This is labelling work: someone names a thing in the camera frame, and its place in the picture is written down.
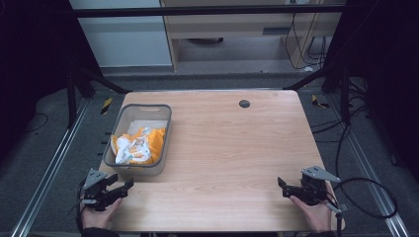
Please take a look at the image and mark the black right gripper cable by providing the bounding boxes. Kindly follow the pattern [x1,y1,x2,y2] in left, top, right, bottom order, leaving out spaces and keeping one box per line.
[324,177,399,237]

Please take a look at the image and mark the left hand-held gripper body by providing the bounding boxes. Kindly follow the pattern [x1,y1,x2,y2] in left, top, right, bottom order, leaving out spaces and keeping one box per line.
[80,168,115,212]

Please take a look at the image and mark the black curtain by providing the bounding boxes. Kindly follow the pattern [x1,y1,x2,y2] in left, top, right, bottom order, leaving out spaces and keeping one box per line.
[0,0,103,166]
[324,0,419,184]

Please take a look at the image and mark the white cabinet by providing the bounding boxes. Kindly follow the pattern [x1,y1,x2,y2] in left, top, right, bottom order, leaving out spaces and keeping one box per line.
[68,0,174,69]

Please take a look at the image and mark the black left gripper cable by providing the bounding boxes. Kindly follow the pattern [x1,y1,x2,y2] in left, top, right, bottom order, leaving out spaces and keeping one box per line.
[74,179,87,233]

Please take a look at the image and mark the person's right dark sleeve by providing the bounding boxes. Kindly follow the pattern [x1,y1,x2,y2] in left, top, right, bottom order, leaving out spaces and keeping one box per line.
[304,230,338,237]

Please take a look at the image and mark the person's left hand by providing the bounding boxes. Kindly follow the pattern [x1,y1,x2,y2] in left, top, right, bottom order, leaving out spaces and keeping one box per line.
[80,197,124,230]

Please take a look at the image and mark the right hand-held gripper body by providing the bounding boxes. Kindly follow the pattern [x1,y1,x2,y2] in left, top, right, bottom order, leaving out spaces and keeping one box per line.
[295,165,342,207]

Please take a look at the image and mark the black floor cables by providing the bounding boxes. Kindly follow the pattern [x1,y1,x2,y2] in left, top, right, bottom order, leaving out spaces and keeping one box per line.
[309,78,374,181]

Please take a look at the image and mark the thin black floor cable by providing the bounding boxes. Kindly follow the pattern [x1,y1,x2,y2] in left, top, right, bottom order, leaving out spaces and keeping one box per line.
[23,112,49,134]

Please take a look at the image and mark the grey plastic basket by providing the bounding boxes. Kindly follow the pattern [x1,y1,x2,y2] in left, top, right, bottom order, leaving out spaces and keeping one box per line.
[102,103,173,177]

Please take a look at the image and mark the aluminium floor rail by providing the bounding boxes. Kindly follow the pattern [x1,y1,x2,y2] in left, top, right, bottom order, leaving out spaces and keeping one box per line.
[325,93,413,237]
[9,98,91,237]

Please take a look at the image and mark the black metal stand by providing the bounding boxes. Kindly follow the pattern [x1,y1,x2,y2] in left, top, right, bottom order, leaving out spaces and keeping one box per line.
[282,63,352,126]
[64,63,133,130]

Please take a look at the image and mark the yellow and black tape strip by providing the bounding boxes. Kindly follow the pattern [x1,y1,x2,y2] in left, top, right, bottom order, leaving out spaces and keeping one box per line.
[100,97,114,116]
[310,94,330,110]

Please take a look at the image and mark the person's left dark sleeve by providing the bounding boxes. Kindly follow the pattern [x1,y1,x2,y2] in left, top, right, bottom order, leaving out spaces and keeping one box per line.
[80,226,121,237]

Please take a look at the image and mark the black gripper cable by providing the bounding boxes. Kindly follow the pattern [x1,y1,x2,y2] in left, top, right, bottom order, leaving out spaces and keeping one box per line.
[74,179,87,233]
[324,177,399,237]

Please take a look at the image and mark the person's dark sleeve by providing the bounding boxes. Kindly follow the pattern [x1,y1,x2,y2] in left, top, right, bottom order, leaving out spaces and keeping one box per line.
[304,230,338,237]
[80,226,121,237]

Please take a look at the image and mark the black horizontal bar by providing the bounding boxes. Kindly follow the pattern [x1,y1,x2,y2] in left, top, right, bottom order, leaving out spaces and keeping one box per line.
[70,4,346,19]

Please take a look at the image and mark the person's right hand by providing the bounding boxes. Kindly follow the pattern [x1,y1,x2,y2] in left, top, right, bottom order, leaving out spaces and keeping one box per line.
[289,183,346,234]

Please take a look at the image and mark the black cables under desk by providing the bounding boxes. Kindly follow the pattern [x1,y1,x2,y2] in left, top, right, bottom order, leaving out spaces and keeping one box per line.
[284,0,328,71]

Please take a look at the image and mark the orange and white cloth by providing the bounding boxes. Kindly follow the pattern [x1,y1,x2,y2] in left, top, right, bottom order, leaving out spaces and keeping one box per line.
[111,126,167,166]

